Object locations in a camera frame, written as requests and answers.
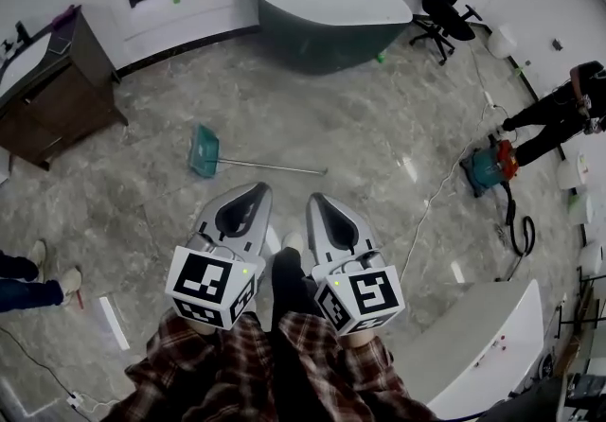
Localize person's white shoe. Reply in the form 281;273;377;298
281;230;305;252

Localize dark wooden vanity cabinet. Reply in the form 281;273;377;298
0;6;129;172

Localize black office chair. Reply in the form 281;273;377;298
409;0;483;66

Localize purple item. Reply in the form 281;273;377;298
50;4;77;30

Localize black faucet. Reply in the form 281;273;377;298
1;21;32;56

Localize white stool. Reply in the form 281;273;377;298
557;158;589;190
579;241;606;277
567;192;595;226

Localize grey and white bathtub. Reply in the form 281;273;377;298
243;0;414;77

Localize black vacuum hose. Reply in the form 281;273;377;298
494;180;538;283

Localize person's right forearm plaid sleeve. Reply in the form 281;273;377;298
277;309;439;422

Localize person's left forearm plaid sleeve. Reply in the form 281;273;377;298
113;308;274;422

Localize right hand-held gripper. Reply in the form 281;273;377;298
306;192;406;336

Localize teal dustpan with metal handle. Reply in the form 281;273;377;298
187;123;330;179

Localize white power cable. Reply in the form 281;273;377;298
396;44;499;280

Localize white curved counter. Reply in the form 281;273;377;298
424;278;544;408

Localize white flat strip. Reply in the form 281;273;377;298
98;296;131;352

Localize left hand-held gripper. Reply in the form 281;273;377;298
164;181;274;331

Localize person's black trouser leg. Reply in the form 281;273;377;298
269;247;324;334

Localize black cable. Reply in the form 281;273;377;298
0;325;77;398

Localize teal and red vacuum cleaner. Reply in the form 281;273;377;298
458;137;522;200

